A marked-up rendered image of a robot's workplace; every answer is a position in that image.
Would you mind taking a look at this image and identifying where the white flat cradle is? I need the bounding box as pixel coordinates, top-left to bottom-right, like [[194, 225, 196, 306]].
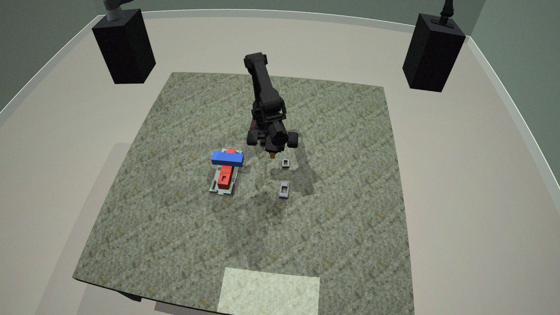
[[209, 150, 243, 197]]

